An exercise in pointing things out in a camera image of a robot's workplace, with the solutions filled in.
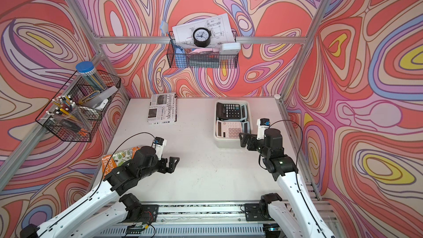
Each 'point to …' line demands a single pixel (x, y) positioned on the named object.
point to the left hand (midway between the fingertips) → (173, 157)
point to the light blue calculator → (243, 113)
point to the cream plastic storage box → (229, 142)
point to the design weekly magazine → (162, 108)
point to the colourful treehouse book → (111, 161)
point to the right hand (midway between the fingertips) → (249, 138)
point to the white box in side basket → (98, 99)
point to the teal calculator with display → (245, 127)
